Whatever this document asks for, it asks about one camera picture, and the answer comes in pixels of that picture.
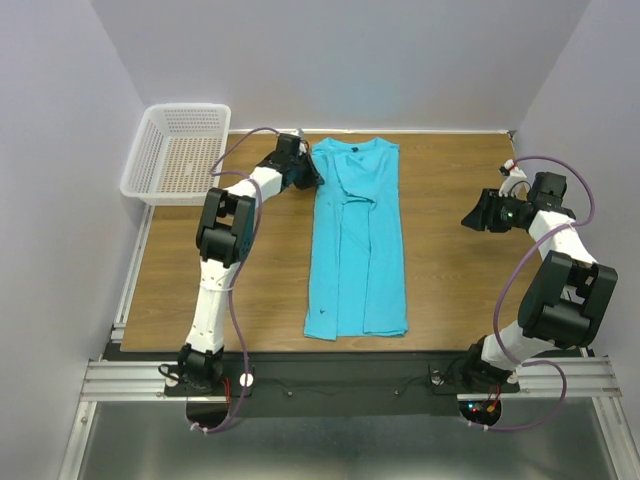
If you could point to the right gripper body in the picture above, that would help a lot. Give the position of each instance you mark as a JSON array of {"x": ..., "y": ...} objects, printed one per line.
[{"x": 491, "y": 211}]

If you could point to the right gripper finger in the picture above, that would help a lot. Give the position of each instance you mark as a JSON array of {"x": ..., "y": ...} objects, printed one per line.
[
  {"x": 487, "y": 203},
  {"x": 481, "y": 220}
]

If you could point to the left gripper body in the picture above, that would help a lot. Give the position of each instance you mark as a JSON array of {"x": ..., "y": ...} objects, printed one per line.
[{"x": 302, "y": 170}]

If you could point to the white plastic basket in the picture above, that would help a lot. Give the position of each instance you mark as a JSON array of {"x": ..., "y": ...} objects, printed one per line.
[{"x": 176, "y": 147}]

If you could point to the turquoise t shirt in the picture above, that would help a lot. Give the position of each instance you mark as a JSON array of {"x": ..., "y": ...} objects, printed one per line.
[{"x": 357, "y": 283}]

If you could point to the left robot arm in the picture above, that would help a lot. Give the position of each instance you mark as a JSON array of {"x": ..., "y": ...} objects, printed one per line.
[{"x": 226, "y": 231}]

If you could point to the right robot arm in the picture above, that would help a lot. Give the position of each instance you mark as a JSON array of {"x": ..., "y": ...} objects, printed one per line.
[{"x": 568, "y": 297}]

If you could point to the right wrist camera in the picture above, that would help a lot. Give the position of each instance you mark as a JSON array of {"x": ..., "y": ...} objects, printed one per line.
[{"x": 515, "y": 180}]

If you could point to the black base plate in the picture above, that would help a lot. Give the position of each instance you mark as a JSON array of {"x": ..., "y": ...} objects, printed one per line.
[{"x": 333, "y": 384}]

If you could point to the aluminium frame rail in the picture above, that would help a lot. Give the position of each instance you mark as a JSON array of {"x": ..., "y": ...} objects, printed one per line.
[{"x": 127, "y": 428}]

